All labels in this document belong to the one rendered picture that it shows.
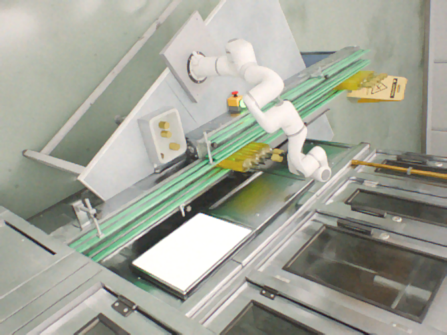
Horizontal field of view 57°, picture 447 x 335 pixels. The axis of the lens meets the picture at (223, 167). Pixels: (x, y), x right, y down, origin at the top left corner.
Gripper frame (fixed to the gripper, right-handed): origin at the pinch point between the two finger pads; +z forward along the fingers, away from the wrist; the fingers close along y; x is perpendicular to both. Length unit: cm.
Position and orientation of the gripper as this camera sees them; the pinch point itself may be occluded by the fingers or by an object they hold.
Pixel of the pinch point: (284, 158)
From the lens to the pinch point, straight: 198.4
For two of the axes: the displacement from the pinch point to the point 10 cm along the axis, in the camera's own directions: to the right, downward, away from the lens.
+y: -2.1, -8.9, -4.0
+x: -8.4, 3.7, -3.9
